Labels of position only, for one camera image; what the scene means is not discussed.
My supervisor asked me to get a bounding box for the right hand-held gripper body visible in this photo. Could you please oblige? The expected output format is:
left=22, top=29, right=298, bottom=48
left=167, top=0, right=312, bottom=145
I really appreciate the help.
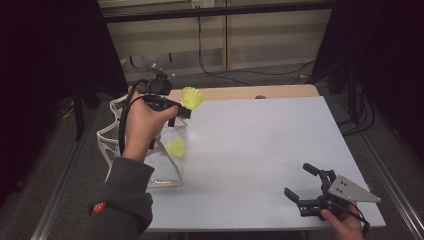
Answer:
left=298, top=169, right=382, bottom=222

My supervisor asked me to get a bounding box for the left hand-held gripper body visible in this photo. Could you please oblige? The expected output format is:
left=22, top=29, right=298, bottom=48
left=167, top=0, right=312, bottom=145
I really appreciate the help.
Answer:
left=143, top=63, right=178, bottom=112

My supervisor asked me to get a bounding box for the yellow shuttlecock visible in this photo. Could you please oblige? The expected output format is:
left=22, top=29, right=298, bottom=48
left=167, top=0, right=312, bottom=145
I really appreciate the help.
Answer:
left=181, top=86, right=207, bottom=112
left=164, top=137, right=186, bottom=159

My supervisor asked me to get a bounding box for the clear bag with beige trim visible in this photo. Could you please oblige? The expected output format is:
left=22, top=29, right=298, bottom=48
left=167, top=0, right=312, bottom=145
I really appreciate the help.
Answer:
left=96, top=94, right=188, bottom=189

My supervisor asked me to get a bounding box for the person's left hand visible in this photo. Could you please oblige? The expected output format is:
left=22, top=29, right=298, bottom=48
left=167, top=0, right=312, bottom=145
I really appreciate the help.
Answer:
left=122, top=84, right=179, bottom=163

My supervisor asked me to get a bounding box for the person's right hand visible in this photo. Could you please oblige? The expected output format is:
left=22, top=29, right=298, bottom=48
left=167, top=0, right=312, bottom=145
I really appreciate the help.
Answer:
left=320, top=201, right=366, bottom=240

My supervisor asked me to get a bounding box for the black metal stand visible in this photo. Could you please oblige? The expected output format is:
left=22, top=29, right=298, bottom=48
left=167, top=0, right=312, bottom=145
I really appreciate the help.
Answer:
left=71, top=79, right=101, bottom=141

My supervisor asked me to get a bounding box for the white power socket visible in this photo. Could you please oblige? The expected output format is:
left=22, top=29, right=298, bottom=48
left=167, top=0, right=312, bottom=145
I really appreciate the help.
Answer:
left=190, top=0, right=216, bottom=9

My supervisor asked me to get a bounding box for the black metal bar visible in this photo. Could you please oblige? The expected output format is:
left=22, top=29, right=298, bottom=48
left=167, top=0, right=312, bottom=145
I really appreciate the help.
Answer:
left=101, top=1, right=334, bottom=24

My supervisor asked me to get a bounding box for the light wooden cabinet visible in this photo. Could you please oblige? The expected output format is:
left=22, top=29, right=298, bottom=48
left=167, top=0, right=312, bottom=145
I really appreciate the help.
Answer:
left=99, top=0, right=334, bottom=83

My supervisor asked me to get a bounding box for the black curtain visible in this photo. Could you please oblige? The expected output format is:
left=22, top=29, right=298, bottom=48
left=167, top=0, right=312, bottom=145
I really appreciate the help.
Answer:
left=0, top=0, right=129, bottom=201
left=313, top=0, right=424, bottom=158

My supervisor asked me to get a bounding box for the right hand-held gripper cable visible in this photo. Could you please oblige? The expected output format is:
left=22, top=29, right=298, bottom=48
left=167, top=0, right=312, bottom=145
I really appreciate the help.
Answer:
left=337, top=199, right=371, bottom=240

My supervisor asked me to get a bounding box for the hand-held gripper cable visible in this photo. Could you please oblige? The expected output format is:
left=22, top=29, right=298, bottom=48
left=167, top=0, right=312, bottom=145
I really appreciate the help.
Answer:
left=337, top=199, right=371, bottom=240
left=118, top=78, right=156, bottom=156

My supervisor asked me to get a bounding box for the aluminium rail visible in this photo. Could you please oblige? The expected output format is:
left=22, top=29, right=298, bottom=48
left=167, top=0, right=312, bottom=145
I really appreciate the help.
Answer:
left=29, top=109, right=98, bottom=240
left=336, top=96, right=424, bottom=240

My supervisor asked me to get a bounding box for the left hand-held gripper cable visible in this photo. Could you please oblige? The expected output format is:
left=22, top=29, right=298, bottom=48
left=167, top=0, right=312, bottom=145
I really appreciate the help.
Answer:
left=118, top=78, right=156, bottom=156

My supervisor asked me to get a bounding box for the bundle of black cables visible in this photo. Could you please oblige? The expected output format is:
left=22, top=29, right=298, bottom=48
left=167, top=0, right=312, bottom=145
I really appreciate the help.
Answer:
left=336, top=83, right=376, bottom=137

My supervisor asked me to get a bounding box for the yellow cable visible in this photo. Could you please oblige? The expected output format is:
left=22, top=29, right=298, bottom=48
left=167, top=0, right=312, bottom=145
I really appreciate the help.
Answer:
left=61, top=99, right=75, bottom=120

